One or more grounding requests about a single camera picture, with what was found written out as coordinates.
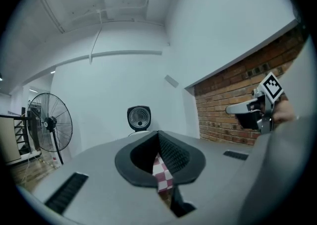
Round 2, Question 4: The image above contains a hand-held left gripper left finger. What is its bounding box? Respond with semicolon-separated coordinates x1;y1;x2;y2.
114;130;159;187

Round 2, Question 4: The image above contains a person's right hand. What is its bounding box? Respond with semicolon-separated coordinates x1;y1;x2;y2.
272;99;297;124

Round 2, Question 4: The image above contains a person's light shirt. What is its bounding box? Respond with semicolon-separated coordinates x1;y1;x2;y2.
282;34;317;127

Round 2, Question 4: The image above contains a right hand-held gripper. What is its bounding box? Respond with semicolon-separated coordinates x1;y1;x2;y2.
225;71;289;135

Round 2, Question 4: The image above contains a black standing fan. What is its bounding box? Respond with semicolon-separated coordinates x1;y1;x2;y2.
26;92;74;166

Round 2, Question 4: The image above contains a black metal rack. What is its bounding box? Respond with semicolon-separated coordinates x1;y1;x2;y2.
13;106;34;155

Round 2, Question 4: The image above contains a white wall box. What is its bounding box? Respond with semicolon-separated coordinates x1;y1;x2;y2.
164;74;179;88

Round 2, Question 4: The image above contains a light wooden cabinet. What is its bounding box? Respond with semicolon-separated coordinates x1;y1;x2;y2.
0;113;22;166

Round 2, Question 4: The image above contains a red white checkered cloth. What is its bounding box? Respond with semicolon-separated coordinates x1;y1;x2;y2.
152;151;174;193

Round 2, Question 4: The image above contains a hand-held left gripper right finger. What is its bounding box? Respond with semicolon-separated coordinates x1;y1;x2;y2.
157;130;207;185

